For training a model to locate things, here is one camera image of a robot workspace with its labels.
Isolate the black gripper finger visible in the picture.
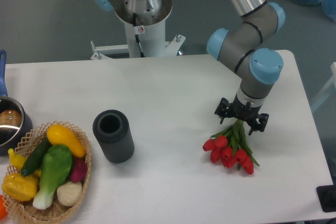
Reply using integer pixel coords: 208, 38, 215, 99
247, 113, 269, 135
214, 98, 233, 124

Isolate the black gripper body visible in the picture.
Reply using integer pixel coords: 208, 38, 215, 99
232, 95, 261, 122

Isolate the red tulip bouquet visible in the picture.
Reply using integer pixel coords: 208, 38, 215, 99
203, 120, 259, 175

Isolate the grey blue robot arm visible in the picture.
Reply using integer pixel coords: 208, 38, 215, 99
94, 0, 285, 132

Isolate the black device at table edge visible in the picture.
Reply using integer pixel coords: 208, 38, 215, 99
316, 185, 335, 212

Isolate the dark grey ribbed vase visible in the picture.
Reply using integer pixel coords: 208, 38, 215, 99
92, 110, 134, 164

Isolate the purple radish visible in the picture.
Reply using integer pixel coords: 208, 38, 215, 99
69, 158, 88, 183

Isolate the yellow squash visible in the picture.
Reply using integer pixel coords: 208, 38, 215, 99
46, 124, 86, 158

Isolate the green bok choy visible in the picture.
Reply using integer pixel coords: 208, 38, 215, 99
33, 144, 73, 210

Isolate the white garlic bulb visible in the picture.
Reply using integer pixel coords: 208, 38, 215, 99
57, 181, 82, 207

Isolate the green cucumber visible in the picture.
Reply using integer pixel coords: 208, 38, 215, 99
20, 137, 51, 176

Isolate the yellow banana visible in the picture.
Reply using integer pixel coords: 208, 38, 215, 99
8, 148, 41, 178

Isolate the yellow corn cob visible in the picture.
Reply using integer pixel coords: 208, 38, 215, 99
2, 173, 38, 201

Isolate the woven wicker basket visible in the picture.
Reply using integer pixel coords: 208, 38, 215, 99
3, 121, 91, 223

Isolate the orange fruit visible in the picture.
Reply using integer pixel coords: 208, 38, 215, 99
0, 195, 7, 220

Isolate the white frame at right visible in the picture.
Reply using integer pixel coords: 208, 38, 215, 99
310, 62, 335, 113

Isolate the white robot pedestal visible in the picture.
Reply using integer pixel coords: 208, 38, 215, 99
91, 0, 186, 59

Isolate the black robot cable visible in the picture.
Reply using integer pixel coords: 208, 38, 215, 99
132, 13, 145, 58

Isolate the blue handled steel pot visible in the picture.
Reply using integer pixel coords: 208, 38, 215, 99
1, 50, 33, 156

